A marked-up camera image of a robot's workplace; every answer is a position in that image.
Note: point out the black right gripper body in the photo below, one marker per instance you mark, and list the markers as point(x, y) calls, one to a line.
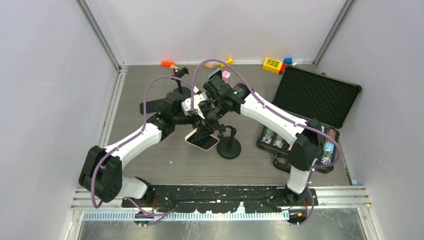
point(215, 111)

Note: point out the smartphone with cream case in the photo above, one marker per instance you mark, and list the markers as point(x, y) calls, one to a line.
point(204, 143)

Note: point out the smartphone with clear case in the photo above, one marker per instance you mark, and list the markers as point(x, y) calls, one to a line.
point(217, 74)

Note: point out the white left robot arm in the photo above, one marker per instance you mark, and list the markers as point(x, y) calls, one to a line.
point(102, 172)

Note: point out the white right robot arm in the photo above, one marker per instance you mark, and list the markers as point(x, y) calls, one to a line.
point(305, 137)

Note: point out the pink wedge stand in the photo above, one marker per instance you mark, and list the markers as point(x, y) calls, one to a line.
point(226, 76)

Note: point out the tan arch block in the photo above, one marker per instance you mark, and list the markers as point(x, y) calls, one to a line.
point(210, 65)

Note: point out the black smartphone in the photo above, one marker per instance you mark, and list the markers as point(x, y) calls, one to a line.
point(152, 106)

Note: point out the yellow arch block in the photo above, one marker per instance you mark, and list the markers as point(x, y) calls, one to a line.
point(229, 62)

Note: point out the orange wooden block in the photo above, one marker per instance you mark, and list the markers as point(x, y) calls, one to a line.
point(167, 64)

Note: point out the yellow toy brick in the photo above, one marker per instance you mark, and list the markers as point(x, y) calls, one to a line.
point(271, 65)

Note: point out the red toy brick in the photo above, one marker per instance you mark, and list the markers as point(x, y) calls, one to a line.
point(282, 68)

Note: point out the blue toy brick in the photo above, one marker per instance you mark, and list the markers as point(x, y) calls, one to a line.
point(288, 61)

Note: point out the black foam-lined case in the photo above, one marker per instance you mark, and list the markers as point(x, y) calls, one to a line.
point(308, 95)

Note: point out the blue-green poker chip stack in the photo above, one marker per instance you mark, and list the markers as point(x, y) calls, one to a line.
point(327, 153)

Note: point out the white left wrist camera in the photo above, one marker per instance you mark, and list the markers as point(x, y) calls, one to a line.
point(190, 109)

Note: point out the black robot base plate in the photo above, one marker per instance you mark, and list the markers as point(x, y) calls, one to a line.
point(218, 199)

